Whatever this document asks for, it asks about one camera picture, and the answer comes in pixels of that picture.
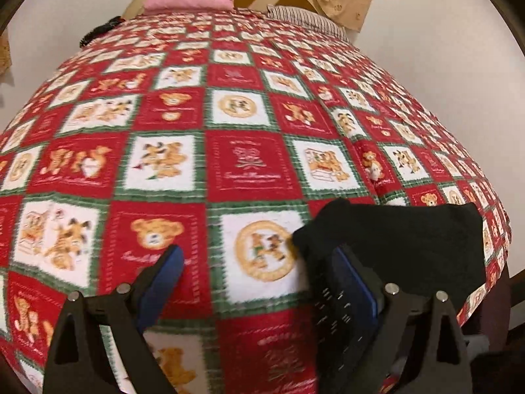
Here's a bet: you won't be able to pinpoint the black pants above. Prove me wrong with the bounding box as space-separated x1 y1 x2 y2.
292 198 486 311

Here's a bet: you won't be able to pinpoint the red patchwork bear bedspread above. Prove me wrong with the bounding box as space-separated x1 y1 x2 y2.
1 9 511 393

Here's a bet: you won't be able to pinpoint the striped pillow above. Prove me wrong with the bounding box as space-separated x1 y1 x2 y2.
267 5 350 43

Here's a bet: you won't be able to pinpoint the dark clothes bundle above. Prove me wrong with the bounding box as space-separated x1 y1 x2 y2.
79 16 125 48

